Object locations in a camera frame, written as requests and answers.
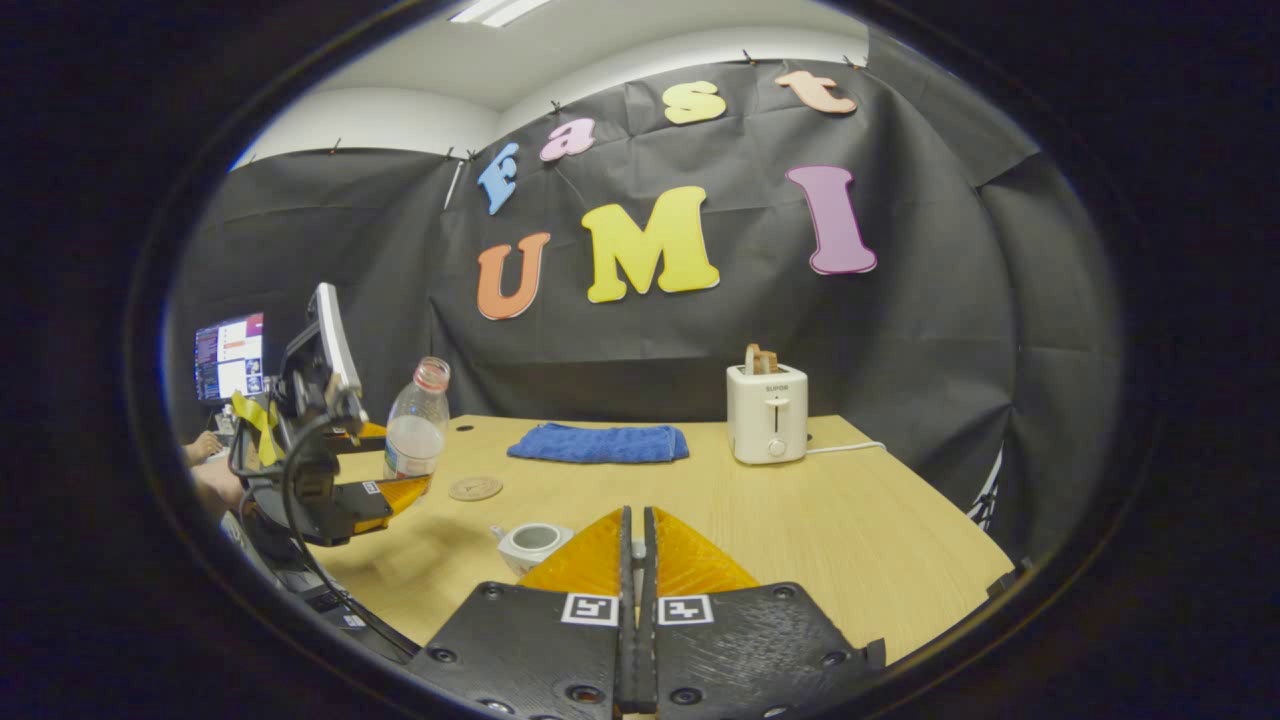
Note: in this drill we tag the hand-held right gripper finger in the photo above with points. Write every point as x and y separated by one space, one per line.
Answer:
649 600
626 600

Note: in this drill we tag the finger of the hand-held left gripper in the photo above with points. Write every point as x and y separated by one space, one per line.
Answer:
368 432
365 498

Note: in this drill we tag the clear plastic water bottle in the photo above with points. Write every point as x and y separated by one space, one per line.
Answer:
415 440

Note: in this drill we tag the white ceramic teacup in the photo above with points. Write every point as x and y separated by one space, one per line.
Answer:
515 555

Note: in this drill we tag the computer monitor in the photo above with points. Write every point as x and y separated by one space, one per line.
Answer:
228 355

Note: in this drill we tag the blue folded towel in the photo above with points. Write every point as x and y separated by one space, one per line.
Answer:
600 443

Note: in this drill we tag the white toaster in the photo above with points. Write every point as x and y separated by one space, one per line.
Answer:
765 420

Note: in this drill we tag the white pole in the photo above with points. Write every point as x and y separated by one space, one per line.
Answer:
454 185

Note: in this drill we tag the toasted bread slice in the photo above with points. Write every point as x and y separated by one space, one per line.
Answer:
762 360

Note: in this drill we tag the black backdrop cloth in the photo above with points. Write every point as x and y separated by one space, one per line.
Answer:
900 350

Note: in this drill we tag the ceiling light panel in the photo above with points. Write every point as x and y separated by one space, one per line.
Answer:
495 10

